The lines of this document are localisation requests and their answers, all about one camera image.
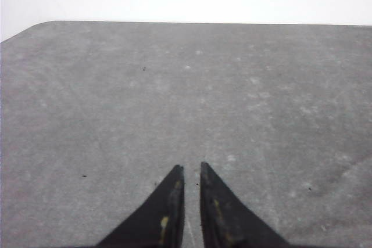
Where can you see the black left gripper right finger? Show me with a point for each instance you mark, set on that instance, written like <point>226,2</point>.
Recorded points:
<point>226,221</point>

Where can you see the grey table mat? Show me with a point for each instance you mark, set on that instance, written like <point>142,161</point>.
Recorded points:
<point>95,114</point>

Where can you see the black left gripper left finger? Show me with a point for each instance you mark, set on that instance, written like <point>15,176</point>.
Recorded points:
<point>158,222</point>

